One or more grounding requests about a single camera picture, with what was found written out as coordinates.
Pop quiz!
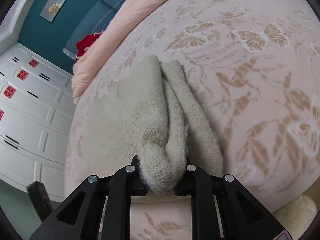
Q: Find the red garment on bed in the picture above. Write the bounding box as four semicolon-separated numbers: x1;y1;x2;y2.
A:
75;31;103;61

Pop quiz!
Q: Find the pink butterfly bedspread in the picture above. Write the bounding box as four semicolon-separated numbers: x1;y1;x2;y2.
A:
63;0;320;240

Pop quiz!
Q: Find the blue upholstered headboard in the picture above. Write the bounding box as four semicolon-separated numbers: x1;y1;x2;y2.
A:
63;0;126;60

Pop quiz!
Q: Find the cream knit sweater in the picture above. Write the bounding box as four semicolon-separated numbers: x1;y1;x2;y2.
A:
68;55;222;194

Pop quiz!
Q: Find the white wardrobe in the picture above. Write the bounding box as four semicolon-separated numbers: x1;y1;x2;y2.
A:
0;43;75;202

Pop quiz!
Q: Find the pink folded duvet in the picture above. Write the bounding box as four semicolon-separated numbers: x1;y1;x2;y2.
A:
72;0;167;103

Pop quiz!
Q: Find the cream fluffy rug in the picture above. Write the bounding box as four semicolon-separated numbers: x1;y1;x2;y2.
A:
273;194;317;239

